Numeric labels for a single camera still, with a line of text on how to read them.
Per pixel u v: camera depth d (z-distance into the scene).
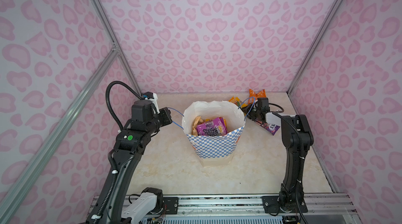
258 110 0.92
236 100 1.08
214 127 0.80
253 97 1.13
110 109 0.45
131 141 0.44
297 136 0.56
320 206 0.73
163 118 0.60
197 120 0.88
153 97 0.61
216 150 0.75
